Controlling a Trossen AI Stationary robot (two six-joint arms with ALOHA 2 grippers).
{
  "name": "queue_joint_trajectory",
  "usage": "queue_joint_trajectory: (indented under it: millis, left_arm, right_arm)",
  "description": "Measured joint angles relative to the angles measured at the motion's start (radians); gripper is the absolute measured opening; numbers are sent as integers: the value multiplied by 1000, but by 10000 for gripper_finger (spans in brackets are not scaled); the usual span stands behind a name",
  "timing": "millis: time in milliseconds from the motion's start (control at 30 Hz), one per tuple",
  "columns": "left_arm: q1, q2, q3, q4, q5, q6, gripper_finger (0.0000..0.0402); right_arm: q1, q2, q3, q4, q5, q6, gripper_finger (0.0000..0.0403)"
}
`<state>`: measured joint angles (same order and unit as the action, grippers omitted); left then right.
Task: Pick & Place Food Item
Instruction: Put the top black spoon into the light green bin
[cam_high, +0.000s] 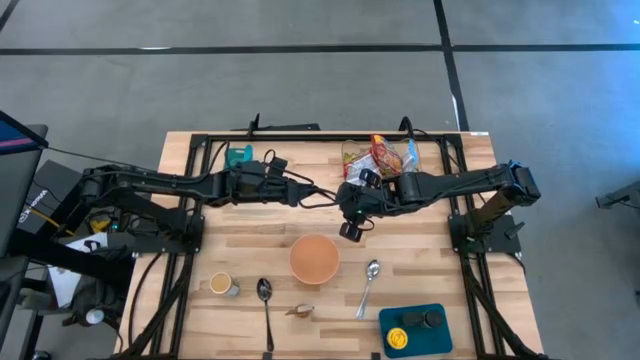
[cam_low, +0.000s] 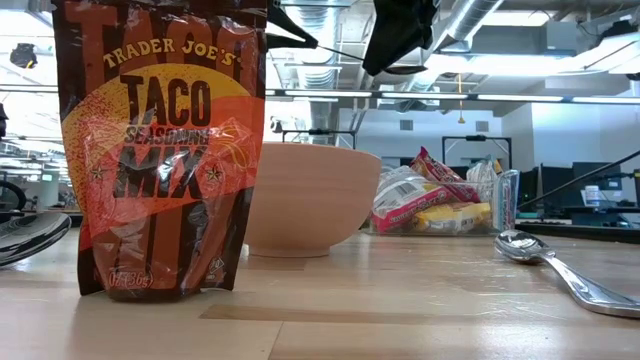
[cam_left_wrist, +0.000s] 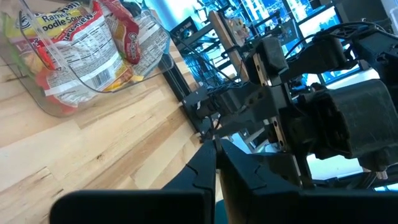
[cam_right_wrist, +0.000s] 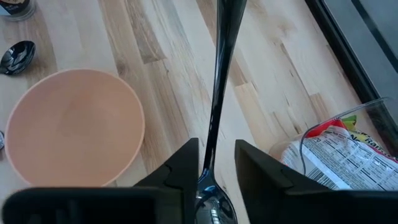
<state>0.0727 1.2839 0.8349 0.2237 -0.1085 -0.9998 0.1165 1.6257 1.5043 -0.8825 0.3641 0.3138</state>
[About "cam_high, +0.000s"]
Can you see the peach ceramic bowl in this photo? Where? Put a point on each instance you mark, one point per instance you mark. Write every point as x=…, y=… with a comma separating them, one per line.
x=315, y=260

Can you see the spice jar with tan lid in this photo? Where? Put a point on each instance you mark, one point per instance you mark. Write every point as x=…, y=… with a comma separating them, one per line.
x=222, y=284

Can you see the teal plastic bin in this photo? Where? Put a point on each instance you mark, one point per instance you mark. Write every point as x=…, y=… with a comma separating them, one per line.
x=237, y=154

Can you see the white blue ramen packet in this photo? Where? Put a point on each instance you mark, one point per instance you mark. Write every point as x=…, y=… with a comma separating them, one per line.
x=411, y=155

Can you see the clear plastic container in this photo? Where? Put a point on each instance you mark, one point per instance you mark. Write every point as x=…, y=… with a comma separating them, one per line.
x=345, y=137

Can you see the white paper sheet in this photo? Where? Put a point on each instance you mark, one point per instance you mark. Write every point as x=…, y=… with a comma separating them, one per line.
x=65, y=280

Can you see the orange taco seasoning mix packet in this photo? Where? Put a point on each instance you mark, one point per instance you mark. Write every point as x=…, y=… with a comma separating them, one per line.
x=300, y=310

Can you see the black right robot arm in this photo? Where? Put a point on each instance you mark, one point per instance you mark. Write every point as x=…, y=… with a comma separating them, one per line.
x=450, y=181

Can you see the spice jar with yellow lid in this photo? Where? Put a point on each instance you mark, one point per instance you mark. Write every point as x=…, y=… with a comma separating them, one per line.
x=397, y=338

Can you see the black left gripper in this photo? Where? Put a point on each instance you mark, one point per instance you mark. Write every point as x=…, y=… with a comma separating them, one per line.
x=275, y=190

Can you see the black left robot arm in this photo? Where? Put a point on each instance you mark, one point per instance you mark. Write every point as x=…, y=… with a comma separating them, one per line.
x=150, y=177

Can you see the spice jar with black lid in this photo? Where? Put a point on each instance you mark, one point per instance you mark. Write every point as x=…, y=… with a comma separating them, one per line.
x=434, y=318

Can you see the red beef ramen packet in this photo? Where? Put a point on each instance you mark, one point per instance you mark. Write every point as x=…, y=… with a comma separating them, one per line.
x=387, y=157

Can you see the black computer case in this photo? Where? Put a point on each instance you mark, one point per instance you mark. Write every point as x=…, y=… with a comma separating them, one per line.
x=50, y=190

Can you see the dark teal tray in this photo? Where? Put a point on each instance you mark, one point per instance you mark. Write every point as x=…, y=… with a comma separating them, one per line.
x=425, y=342

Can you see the grey stand leg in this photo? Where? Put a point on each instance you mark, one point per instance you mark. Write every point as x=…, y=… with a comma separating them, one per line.
x=620, y=195

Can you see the metal spoon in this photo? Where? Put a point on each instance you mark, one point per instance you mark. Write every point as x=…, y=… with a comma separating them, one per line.
x=372, y=270
x=264, y=290

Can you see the green lime shrimp ramen packet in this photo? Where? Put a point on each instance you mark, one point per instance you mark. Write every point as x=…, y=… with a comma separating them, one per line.
x=352, y=150

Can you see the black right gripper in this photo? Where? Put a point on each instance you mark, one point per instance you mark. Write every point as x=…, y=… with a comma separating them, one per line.
x=370, y=200

